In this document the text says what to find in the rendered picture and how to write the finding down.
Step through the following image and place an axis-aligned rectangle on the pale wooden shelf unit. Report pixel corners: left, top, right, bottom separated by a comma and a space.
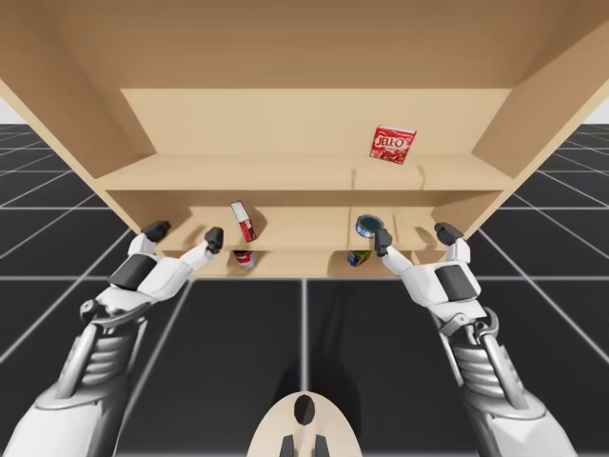
0, 0, 609, 279

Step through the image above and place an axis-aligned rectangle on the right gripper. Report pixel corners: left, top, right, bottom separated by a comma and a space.
374, 221, 481, 310

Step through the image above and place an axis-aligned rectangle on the blue flat can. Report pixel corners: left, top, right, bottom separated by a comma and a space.
356, 213, 384, 239

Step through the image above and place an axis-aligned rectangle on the tan robot part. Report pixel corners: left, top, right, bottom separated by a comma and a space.
247, 389, 363, 457

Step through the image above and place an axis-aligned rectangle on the red and white carton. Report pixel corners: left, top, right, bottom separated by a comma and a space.
229, 200, 258, 243

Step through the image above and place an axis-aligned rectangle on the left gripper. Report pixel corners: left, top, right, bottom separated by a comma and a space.
107, 219, 225, 304

